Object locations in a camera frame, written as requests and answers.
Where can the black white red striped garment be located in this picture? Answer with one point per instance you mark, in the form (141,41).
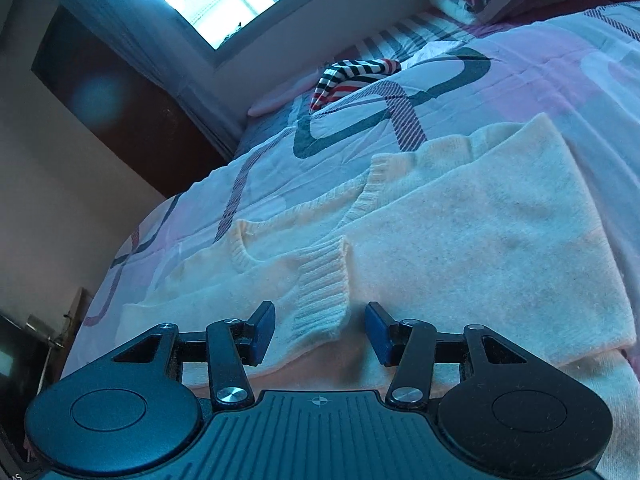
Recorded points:
(345,77)

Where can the sheer curtain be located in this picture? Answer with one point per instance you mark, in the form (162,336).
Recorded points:
(150,50)

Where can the striped bed sheet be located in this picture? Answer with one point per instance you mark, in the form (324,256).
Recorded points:
(400,35)

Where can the wooden furniture piece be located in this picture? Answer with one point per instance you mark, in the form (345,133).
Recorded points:
(75,320)

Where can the pink cushion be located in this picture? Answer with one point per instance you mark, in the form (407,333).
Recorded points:
(272,104)

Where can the patterned pink white bedspread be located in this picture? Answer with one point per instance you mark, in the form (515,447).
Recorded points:
(500,85)

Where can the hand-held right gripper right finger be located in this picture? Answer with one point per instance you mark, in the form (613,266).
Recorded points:
(377,332)

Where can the cream knit sweater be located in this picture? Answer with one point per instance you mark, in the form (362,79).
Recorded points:
(475,240)

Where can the dark wooden door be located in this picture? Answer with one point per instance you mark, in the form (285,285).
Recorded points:
(125,110)

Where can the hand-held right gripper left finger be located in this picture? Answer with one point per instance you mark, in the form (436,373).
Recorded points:
(262,332)

